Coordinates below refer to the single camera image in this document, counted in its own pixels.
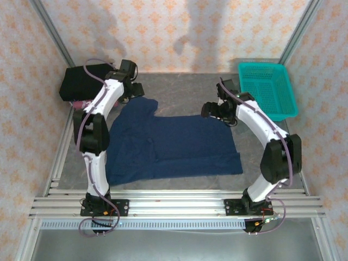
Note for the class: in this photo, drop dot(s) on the aluminium side rail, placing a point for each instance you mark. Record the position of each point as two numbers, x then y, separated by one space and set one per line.
297 179
58 160

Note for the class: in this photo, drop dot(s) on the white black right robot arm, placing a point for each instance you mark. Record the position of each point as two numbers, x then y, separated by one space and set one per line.
255 119

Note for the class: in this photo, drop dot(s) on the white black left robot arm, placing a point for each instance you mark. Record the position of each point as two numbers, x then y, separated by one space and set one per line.
95 168

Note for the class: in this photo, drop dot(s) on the teal plastic basket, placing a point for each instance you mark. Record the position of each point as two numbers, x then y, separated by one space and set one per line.
269 89

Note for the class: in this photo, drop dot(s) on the dark blue t-shirt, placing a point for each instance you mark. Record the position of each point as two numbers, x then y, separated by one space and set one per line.
176 144

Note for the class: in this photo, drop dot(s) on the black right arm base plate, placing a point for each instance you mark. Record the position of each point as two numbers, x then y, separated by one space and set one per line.
231 207

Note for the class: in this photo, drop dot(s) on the aluminium cross rail frame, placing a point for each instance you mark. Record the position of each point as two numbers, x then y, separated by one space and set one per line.
174 202

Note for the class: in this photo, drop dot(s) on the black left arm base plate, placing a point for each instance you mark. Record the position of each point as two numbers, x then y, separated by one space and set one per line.
121 207

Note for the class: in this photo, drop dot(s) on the aluminium corner post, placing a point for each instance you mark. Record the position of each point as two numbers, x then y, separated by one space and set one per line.
54 35
296 35

